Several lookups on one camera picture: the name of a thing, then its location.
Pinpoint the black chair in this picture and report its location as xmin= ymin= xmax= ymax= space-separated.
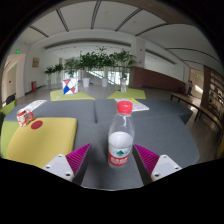
xmin=5 ymin=93 xmax=17 ymax=105

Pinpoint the white printed magazine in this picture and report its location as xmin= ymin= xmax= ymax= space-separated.
xmin=20 ymin=99 xmax=48 ymax=114

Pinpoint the long wooden bench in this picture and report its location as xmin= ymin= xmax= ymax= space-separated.
xmin=170 ymin=92 xmax=224 ymax=134

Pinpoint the group of potted green plants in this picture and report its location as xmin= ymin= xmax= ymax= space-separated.
xmin=44 ymin=46 xmax=138 ymax=88

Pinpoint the flat round red coaster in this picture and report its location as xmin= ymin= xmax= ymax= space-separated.
xmin=30 ymin=120 xmax=44 ymax=131

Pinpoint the framed wall picture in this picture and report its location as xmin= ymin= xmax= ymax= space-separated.
xmin=31 ymin=57 xmax=41 ymax=68

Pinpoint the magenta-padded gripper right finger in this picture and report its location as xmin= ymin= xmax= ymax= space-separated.
xmin=132 ymin=143 xmax=183 ymax=186

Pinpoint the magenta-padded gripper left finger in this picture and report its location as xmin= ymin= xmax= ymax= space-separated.
xmin=42 ymin=143 xmax=93 ymax=186

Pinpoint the white box with coloured triangles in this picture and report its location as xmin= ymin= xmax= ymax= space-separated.
xmin=62 ymin=78 xmax=80 ymax=96

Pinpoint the clear red-capped water bottle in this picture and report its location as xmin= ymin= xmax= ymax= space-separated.
xmin=107 ymin=100 xmax=136 ymax=169

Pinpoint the red floral mug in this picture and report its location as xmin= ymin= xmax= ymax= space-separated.
xmin=16 ymin=108 xmax=35 ymax=128

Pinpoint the person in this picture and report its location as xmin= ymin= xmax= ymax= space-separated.
xmin=186 ymin=80 xmax=194 ymax=98

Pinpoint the yellow-edged open booklet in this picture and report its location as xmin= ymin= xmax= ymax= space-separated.
xmin=114 ymin=97 xmax=150 ymax=113

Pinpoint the wooden shelf unit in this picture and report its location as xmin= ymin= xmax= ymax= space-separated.
xmin=203 ymin=66 xmax=224 ymax=118

